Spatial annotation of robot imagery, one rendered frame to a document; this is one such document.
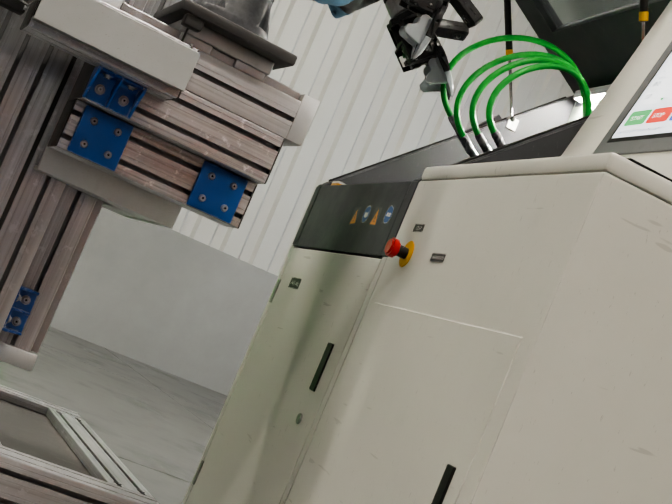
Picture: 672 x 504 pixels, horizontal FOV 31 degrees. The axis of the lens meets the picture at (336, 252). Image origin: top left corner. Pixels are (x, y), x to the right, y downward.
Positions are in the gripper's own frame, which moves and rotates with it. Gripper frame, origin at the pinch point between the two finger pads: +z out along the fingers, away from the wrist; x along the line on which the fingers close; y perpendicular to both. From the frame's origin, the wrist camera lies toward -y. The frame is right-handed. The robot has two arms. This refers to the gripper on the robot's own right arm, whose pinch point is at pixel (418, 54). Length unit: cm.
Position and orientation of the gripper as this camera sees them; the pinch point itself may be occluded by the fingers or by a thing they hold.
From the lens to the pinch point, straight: 257.8
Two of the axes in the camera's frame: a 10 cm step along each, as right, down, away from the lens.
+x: 3.0, 0.4, -9.5
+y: -8.7, -3.9, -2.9
